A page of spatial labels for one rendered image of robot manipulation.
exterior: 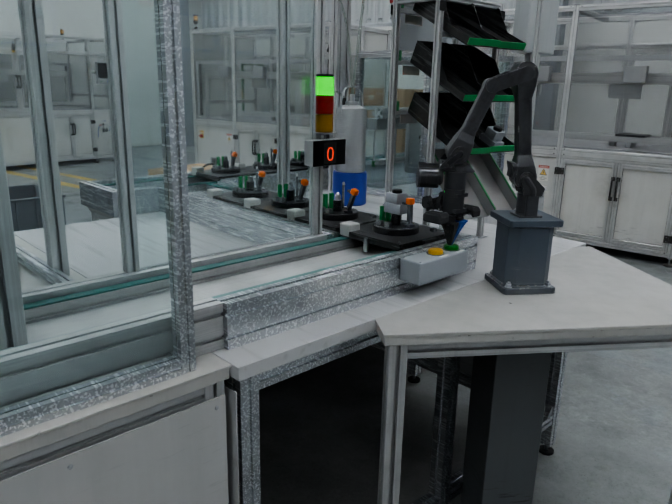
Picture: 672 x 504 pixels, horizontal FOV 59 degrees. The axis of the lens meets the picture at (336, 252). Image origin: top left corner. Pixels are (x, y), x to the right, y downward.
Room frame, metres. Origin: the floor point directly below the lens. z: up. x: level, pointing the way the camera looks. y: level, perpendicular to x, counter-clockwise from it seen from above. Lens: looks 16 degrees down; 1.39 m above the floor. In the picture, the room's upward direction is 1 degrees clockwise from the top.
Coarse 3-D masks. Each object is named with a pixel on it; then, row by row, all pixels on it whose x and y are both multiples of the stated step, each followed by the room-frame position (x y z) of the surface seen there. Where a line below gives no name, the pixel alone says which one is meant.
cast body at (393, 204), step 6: (390, 192) 1.76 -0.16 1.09; (396, 192) 1.74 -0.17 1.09; (402, 192) 1.76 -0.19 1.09; (390, 198) 1.74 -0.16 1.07; (396, 198) 1.73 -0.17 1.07; (402, 198) 1.74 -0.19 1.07; (384, 204) 1.76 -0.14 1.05; (390, 204) 1.74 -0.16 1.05; (396, 204) 1.73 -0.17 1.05; (402, 204) 1.73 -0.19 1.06; (384, 210) 1.76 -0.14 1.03; (390, 210) 1.74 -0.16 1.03; (396, 210) 1.73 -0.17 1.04; (402, 210) 1.72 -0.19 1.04
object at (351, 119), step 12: (348, 108) 2.69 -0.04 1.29; (360, 108) 2.70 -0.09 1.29; (336, 120) 2.74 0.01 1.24; (348, 120) 2.68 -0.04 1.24; (360, 120) 2.69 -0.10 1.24; (336, 132) 2.73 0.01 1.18; (348, 132) 2.68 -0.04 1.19; (360, 132) 2.69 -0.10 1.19; (348, 144) 2.68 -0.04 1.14; (360, 144) 2.69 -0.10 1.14; (348, 156) 2.68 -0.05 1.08; (360, 156) 2.69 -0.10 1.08; (336, 168) 2.72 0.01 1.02; (348, 168) 2.68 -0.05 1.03; (360, 168) 2.70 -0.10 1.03
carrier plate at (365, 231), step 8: (368, 224) 1.83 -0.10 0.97; (352, 232) 1.72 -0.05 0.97; (360, 232) 1.72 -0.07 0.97; (368, 232) 1.72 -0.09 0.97; (424, 232) 1.74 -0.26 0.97; (432, 232) 1.74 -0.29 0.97; (440, 232) 1.74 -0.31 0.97; (360, 240) 1.69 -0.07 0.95; (376, 240) 1.65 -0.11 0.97; (384, 240) 1.63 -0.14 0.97; (392, 240) 1.63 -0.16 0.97; (400, 240) 1.63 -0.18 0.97; (408, 240) 1.64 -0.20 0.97; (416, 240) 1.64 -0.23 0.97; (392, 248) 1.60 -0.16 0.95; (400, 248) 1.59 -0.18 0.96
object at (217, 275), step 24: (288, 240) 1.66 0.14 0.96; (312, 240) 1.69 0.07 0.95; (336, 240) 1.71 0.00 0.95; (192, 264) 1.41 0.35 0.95; (216, 264) 1.44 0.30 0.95; (240, 264) 1.47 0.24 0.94; (264, 264) 1.53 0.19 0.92; (288, 264) 1.56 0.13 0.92; (312, 264) 1.56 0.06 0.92; (336, 264) 1.57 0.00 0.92; (216, 288) 1.35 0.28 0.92; (240, 288) 1.35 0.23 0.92
